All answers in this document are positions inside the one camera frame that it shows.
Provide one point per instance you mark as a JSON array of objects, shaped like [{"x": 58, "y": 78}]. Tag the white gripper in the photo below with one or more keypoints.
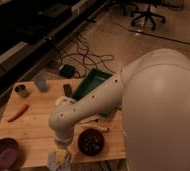
[{"x": 62, "y": 155}]

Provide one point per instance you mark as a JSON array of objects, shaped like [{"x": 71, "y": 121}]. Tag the grey blue towel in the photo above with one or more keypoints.
[{"x": 53, "y": 166}]

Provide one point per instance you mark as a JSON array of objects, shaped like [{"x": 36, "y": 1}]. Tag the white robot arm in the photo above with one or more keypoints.
[{"x": 154, "y": 94}]

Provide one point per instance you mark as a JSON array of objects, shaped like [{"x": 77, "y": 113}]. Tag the dark brown bowl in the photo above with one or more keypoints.
[{"x": 91, "y": 142}]

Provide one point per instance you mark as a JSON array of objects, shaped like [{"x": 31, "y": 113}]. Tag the wooden spoon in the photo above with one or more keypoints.
[{"x": 93, "y": 123}]

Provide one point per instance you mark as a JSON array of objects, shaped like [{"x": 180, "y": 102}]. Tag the wooden table board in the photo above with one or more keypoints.
[{"x": 35, "y": 137}]

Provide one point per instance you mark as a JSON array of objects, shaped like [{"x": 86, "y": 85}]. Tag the white paper cup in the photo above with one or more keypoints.
[{"x": 63, "y": 100}]

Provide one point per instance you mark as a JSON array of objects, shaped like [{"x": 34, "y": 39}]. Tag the orange carrot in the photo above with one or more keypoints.
[{"x": 23, "y": 108}]

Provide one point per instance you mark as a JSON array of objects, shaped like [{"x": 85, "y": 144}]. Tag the dark rectangular block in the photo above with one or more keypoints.
[{"x": 67, "y": 90}]

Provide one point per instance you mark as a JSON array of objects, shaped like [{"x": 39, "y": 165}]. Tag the small metal can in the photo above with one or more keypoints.
[{"x": 21, "y": 90}]

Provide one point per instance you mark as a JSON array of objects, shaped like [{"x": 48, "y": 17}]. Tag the black power adapter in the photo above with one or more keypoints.
[{"x": 66, "y": 71}]

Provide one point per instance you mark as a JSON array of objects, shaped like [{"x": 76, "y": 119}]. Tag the green tray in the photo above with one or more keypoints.
[{"x": 92, "y": 81}]

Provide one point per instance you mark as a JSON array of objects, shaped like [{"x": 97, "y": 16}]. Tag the black office chair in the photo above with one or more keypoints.
[{"x": 148, "y": 14}]

